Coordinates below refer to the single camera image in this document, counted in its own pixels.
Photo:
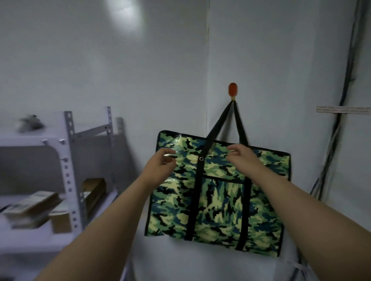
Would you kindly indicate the person's right hand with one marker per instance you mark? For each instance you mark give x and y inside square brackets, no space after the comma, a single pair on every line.
[246,160]

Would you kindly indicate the person's left hand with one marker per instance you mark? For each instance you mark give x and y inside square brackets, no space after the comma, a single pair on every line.
[156,170]

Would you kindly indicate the person's left fingers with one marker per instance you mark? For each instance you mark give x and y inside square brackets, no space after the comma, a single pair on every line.
[169,162]

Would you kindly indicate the person's right fingers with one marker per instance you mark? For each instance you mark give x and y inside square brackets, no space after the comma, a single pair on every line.
[235,153]

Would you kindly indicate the person's left forearm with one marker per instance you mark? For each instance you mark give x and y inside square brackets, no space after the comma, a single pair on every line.
[110,231]

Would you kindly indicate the person's right forearm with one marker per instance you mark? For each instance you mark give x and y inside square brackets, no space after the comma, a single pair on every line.
[313,220]

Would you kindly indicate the tall brown cardboard box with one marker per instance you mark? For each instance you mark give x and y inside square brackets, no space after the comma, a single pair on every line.
[94,192]

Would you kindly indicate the grey metal shelf rack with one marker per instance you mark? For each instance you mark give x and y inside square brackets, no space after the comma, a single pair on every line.
[69,162]

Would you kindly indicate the white printed tape strip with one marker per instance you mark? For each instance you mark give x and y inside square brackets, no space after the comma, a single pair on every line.
[342,110]

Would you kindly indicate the small brown cardboard box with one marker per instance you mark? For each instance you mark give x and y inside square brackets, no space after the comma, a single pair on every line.
[61,220]

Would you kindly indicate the grey crumpled object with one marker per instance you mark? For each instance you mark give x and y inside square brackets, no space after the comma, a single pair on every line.
[30,123]

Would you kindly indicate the flat cardboard box stack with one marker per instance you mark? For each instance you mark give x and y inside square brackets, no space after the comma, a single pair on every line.
[29,207]

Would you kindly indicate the orange wall hook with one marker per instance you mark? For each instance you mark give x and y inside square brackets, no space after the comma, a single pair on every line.
[232,89]

